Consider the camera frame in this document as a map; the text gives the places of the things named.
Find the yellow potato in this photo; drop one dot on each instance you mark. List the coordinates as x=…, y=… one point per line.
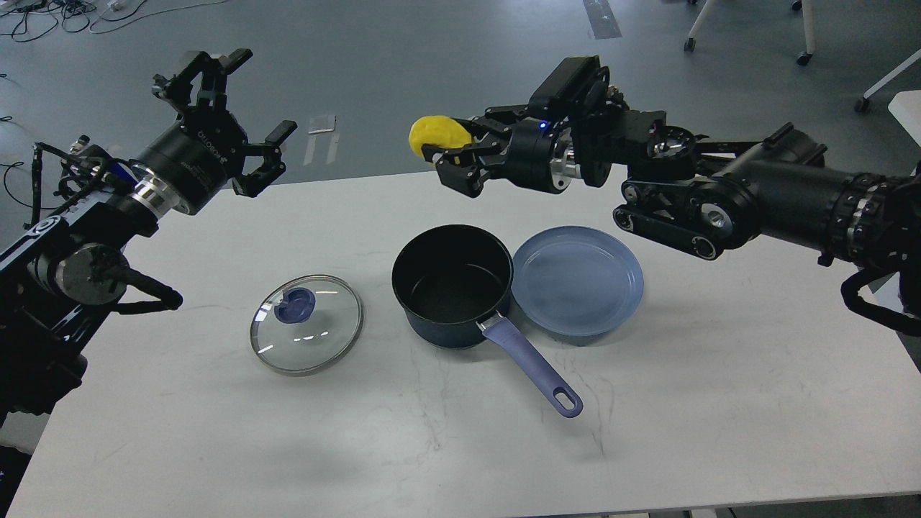
x=441, y=131

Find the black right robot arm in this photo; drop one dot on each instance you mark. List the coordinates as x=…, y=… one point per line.
x=689, y=193

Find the blue round plate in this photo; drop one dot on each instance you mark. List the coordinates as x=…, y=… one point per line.
x=577, y=281

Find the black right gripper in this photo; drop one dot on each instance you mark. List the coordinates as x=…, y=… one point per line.
x=538, y=157

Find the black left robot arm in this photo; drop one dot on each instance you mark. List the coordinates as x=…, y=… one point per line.
x=67, y=273

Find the dark blue saucepan purple handle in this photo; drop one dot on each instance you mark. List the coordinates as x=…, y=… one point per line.
x=454, y=284

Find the glass pot lid purple knob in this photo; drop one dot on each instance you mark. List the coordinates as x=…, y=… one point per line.
x=306, y=325

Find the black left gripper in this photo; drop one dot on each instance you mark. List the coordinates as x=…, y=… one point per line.
x=201, y=150

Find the white table leg right edge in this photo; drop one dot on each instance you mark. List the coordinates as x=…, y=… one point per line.
x=904, y=105

